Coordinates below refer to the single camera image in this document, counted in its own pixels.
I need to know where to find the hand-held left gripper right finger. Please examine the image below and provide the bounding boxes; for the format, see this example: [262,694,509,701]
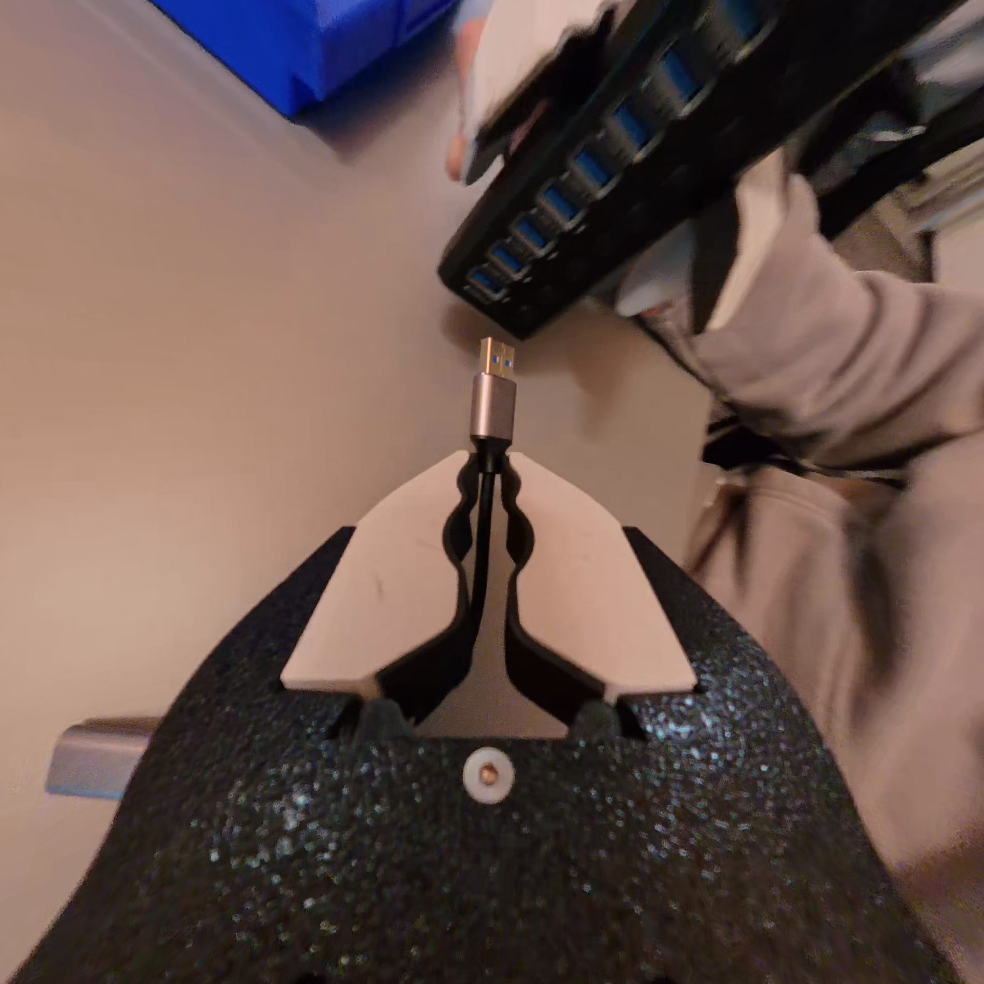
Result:
[503,452,698,727]

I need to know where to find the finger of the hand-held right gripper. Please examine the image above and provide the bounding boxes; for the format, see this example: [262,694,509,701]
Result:
[615,150,817,337]
[460,0,616,184]

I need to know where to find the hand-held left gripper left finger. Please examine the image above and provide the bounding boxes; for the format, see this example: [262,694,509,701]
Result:
[280,452,481,727]

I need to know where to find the black USB hub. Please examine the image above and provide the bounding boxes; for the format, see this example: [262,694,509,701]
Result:
[437,0,984,341]

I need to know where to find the grey plug USB cable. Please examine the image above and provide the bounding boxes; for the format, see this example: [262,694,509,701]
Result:
[460,337,520,647]

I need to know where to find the person's right forearm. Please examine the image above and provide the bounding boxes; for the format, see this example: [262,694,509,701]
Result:
[638,231,984,472]

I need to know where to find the light grey desk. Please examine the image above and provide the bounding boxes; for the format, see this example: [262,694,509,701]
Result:
[0,0,724,984]

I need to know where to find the blue plastic bin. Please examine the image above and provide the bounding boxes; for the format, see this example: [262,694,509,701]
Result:
[150,0,462,120]

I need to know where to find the person's grey hoodie torso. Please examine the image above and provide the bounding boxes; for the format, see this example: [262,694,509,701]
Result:
[684,442,984,984]

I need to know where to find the grey metal adapter box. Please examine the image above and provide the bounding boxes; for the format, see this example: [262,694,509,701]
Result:
[45,715,164,801]

